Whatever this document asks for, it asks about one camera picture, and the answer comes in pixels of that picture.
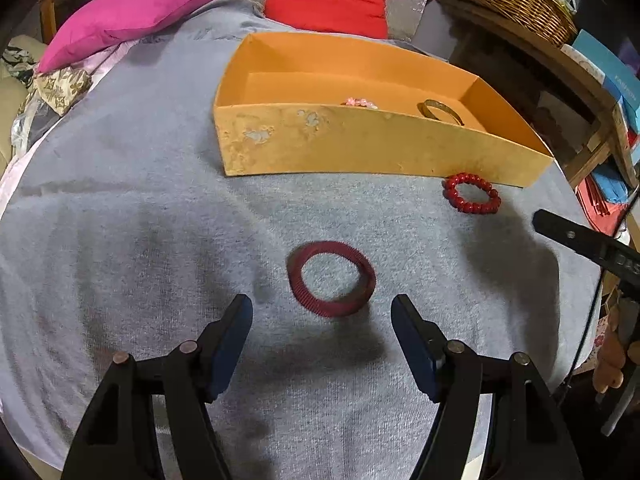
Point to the cream armchair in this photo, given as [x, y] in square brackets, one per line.
[18, 62]

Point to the right hand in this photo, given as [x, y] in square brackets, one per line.
[612, 356]

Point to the magenta pillow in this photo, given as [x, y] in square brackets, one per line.
[100, 24]

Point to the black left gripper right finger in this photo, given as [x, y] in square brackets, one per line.
[527, 438]

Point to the orange cardboard box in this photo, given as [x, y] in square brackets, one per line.
[294, 102]

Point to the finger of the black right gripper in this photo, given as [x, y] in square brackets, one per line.
[609, 254]

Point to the patterned beige cloth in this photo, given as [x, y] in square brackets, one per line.
[61, 89]

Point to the grey blanket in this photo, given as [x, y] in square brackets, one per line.
[124, 234]

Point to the blue cardboard box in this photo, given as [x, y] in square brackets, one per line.
[616, 72]

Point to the wooden shelf table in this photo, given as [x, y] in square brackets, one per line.
[576, 117]

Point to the gold bangle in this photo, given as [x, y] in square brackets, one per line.
[427, 107]

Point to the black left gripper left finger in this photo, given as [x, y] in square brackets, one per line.
[116, 438]

